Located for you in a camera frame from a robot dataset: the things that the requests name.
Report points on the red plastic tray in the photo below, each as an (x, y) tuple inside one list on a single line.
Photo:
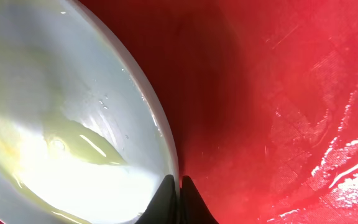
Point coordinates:
[(261, 98)]

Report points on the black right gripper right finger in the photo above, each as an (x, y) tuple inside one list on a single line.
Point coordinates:
[(193, 207)]

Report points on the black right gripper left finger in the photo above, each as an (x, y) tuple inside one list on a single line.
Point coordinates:
[(162, 208)]

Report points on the light blue plate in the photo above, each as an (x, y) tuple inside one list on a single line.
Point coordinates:
[(83, 136)]

